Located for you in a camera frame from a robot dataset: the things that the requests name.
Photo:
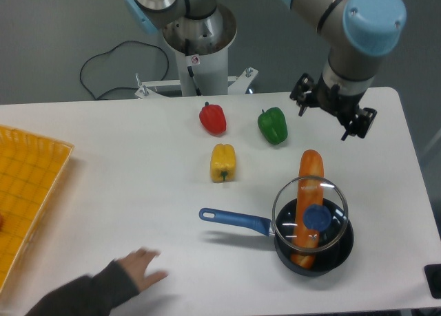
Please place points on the dark pot blue handle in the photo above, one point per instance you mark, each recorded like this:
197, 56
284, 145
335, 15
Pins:
325, 261

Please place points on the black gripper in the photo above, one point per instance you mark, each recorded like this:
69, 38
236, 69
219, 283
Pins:
339, 97

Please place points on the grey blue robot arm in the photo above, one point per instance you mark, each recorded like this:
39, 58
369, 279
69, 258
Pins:
360, 33

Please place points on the red bell pepper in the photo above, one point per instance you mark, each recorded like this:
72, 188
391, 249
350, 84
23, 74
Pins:
213, 119

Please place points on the person's bare hand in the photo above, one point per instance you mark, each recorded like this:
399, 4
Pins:
135, 265

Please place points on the glass lid blue knob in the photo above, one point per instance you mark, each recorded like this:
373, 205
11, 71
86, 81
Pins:
316, 217

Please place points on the black corner device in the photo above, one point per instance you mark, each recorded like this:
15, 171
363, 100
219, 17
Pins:
433, 275

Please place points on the dark grey sleeved forearm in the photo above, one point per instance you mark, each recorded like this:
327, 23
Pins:
89, 295

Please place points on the green bell pepper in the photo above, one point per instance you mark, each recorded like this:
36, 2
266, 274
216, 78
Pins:
272, 125

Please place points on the orange baguette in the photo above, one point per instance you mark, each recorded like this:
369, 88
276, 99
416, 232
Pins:
309, 192

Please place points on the yellow bell pepper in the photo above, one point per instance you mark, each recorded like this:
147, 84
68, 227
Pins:
223, 163

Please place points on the yellow woven basket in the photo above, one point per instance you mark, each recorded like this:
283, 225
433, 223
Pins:
31, 166

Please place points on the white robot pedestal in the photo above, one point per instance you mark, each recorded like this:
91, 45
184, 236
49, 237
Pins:
201, 48

